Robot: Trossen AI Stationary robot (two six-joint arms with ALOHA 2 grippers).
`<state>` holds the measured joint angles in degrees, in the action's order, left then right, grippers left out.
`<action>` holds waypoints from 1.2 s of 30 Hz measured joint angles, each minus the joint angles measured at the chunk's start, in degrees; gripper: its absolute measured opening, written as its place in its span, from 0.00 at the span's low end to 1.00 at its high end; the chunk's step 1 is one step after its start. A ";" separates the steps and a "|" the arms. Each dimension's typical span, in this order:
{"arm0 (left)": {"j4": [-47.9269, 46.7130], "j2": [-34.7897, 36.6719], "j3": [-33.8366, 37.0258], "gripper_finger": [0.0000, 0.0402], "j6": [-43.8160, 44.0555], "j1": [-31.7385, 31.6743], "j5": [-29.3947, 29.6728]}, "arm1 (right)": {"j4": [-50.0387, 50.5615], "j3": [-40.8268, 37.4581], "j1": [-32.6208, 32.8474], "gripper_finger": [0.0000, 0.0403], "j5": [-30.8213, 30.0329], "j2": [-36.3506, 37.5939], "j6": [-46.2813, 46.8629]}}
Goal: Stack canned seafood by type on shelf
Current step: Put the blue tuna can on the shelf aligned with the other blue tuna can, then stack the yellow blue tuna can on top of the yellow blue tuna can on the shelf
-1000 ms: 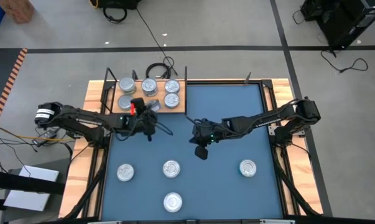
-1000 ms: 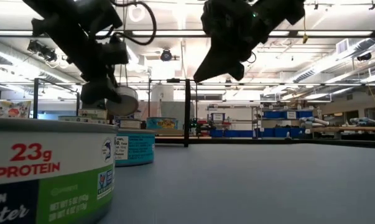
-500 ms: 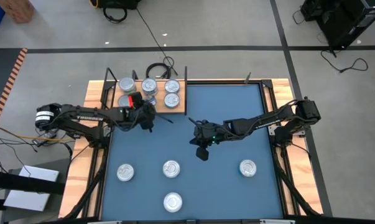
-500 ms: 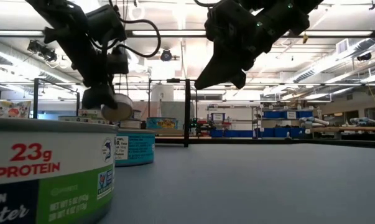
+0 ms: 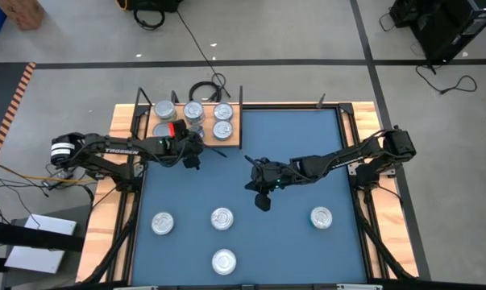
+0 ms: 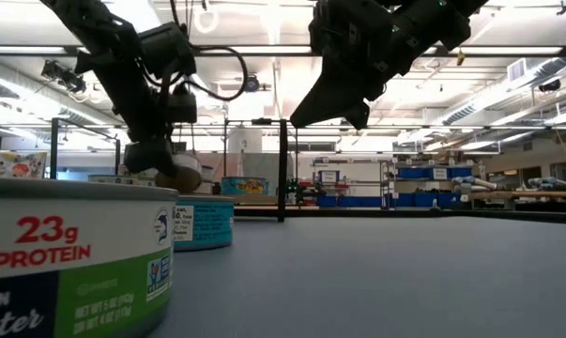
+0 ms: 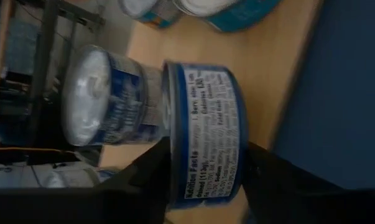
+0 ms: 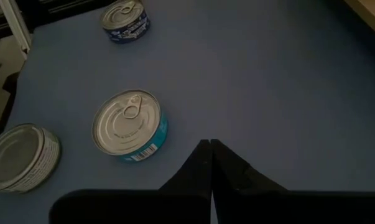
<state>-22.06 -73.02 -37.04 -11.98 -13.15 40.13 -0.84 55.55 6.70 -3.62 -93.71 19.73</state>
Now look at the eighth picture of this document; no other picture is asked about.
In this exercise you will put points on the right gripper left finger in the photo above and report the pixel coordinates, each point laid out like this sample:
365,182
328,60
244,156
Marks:
196,171

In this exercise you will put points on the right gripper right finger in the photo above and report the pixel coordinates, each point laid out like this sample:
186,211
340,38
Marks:
230,171

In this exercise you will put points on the blue table mat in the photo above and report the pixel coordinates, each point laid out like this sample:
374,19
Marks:
252,93

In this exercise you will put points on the teal label tuna can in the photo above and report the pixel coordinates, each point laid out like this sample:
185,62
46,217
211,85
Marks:
126,121

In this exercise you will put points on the dark blue label tuna can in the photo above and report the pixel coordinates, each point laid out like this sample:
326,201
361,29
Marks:
122,15

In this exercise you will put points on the green label tuna can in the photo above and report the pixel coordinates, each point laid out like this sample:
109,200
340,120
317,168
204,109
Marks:
16,155

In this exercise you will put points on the wooden shelf black metal frame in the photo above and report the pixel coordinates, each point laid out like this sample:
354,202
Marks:
373,12

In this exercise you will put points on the white mounting bracket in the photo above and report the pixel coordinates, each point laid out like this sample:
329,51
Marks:
16,28

